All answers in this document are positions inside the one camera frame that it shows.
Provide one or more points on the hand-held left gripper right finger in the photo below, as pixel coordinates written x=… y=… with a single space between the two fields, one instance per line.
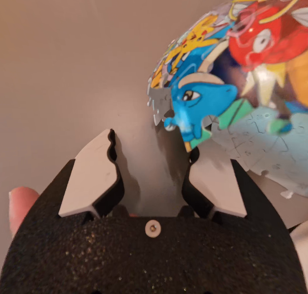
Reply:
x=216 y=188

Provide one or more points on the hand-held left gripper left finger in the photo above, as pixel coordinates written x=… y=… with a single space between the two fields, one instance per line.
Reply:
x=89 y=181

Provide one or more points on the colourful puzzle ball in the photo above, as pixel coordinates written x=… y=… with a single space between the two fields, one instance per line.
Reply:
x=240 y=70

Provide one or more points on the person's left hand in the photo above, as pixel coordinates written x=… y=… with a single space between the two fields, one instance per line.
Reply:
x=20 y=207

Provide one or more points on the person's white shirt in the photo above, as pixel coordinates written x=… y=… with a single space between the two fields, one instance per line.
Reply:
x=300 y=241

